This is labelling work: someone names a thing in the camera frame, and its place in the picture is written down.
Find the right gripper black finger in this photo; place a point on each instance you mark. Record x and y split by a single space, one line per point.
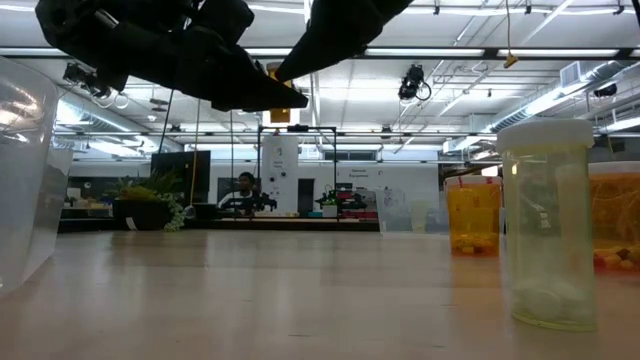
320 45

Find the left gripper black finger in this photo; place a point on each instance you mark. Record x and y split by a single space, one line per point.
250 90

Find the slim amber pill bottle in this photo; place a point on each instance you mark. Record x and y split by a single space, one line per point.
280 116

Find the white orange ball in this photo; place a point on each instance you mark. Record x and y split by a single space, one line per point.
617 215

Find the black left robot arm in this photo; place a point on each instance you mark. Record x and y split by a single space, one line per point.
125 40

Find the clear plastic bin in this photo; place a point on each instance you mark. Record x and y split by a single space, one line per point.
395 215
25 200

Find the long ceiling light bar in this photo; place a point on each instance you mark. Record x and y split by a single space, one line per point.
425 52

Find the person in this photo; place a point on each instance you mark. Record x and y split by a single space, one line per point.
245 187

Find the long black background bench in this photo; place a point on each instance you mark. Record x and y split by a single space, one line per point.
250 225

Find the yellow hanging tag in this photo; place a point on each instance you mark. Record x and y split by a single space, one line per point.
510 61

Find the green plant in black pot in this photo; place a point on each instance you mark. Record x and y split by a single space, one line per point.
142 214

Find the black metal cage frame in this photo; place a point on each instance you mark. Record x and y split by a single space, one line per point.
297 128

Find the black overhead camera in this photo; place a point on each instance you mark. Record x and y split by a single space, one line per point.
411 82

